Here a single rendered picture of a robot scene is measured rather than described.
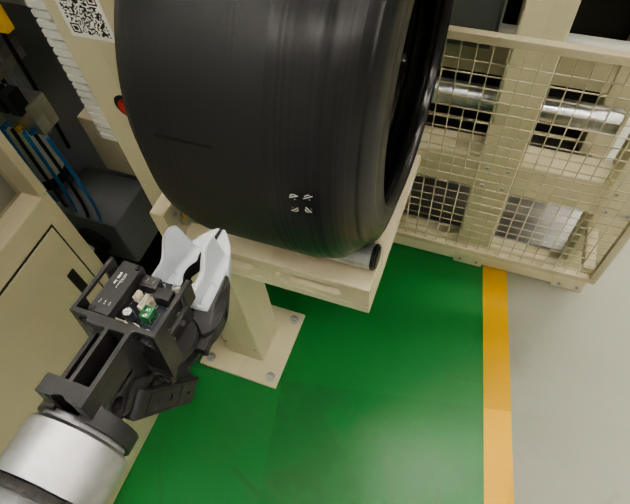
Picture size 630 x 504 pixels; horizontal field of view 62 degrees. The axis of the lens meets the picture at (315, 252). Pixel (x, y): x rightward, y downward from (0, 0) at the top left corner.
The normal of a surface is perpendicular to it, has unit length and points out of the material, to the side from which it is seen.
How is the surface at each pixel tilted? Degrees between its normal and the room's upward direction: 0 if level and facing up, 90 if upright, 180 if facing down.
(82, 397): 7
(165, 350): 90
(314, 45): 53
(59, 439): 14
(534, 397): 0
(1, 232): 0
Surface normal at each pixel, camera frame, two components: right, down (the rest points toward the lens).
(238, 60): -0.33, 0.38
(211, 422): -0.07, -0.55
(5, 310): 0.94, 0.25
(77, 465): 0.63, -0.29
